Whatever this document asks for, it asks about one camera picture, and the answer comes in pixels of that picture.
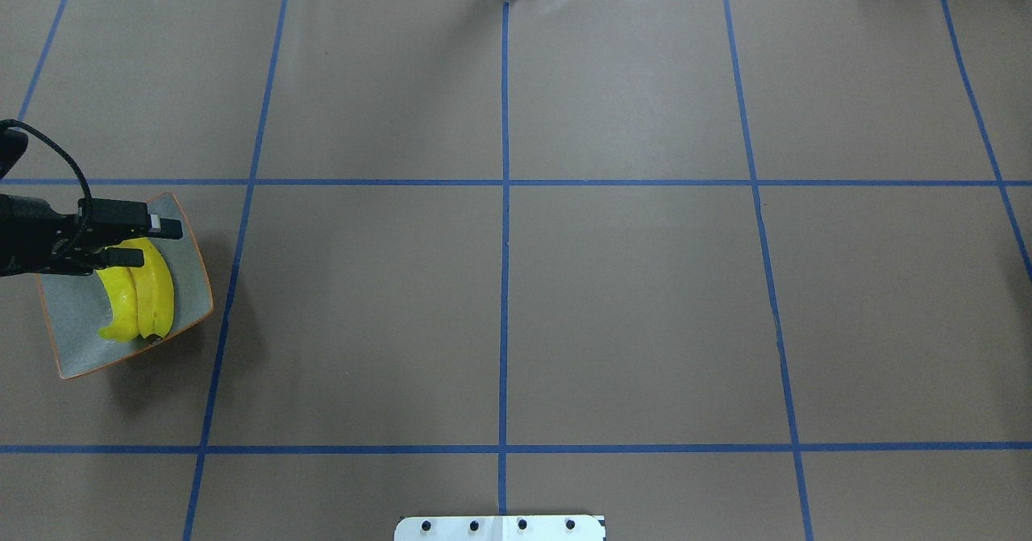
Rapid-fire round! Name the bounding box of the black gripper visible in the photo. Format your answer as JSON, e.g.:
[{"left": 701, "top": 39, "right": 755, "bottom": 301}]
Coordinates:
[{"left": 1, "top": 128, "right": 183, "bottom": 277}]

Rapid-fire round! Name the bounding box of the yellow banana across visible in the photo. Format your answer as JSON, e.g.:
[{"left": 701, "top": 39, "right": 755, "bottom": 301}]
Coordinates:
[{"left": 97, "top": 268, "right": 139, "bottom": 343}]

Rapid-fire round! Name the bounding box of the yellow banana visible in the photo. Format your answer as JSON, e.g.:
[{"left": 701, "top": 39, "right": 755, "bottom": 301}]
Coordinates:
[{"left": 119, "top": 238, "right": 176, "bottom": 343}]

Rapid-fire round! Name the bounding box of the grey square plate orange rim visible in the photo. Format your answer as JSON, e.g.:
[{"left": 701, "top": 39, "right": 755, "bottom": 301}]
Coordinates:
[{"left": 36, "top": 192, "right": 214, "bottom": 380}]

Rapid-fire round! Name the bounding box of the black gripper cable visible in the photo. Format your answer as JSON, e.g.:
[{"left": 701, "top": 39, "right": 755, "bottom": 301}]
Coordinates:
[{"left": 0, "top": 119, "right": 94, "bottom": 203}]

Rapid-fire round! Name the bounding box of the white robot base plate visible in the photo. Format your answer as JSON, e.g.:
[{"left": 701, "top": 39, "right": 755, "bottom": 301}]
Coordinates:
[{"left": 393, "top": 514, "right": 607, "bottom": 540}]

